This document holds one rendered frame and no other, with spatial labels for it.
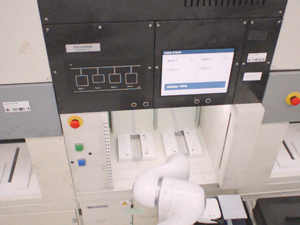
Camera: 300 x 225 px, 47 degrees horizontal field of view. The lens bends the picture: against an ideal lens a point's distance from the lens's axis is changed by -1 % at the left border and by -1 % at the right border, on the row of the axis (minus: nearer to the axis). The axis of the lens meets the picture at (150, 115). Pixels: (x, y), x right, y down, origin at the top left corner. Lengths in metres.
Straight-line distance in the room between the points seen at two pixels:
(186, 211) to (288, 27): 0.81
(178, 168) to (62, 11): 0.66
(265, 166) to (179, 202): 0.96
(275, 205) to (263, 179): 0.17
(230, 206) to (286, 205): 0.45
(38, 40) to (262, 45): 0.85
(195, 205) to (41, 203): 1.09
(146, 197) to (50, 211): 1.03
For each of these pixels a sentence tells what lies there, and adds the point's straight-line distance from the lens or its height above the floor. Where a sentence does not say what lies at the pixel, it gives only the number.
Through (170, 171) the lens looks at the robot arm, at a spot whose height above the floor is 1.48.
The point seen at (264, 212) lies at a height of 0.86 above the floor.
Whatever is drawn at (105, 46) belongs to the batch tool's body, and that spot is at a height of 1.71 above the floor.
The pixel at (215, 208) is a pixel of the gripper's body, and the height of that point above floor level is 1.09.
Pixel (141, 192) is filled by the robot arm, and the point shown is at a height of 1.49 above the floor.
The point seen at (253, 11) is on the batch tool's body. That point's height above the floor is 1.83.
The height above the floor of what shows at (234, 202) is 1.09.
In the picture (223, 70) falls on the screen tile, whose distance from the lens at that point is 1.44.
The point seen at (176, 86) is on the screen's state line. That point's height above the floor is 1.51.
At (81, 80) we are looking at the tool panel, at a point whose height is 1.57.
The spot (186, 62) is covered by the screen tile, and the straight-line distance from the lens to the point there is 1.38.
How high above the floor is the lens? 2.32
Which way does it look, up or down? 39 degrees down
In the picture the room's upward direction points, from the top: 1 degrees clockwise
